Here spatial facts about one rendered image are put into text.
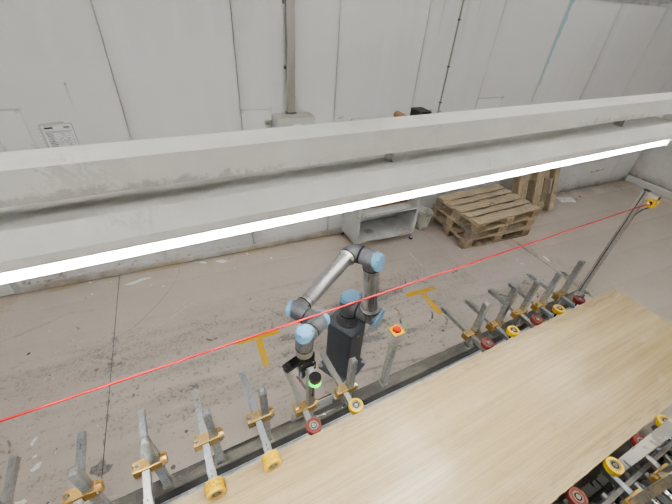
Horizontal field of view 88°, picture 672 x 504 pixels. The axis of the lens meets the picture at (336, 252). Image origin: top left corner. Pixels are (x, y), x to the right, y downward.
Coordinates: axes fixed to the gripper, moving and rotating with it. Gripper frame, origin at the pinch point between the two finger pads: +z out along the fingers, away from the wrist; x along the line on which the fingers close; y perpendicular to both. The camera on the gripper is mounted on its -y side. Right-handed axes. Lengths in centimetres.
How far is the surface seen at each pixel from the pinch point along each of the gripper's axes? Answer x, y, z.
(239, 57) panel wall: 253, 47, -114
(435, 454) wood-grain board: -60, 46, 11
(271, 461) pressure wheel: -31.2, -27.0, 3.3
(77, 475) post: -9, -96, -11
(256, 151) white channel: -45, -27, -143
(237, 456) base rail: -10, -39, 31
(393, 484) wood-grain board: -61, 20, 11
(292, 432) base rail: -10.8, -9.2, 31.2
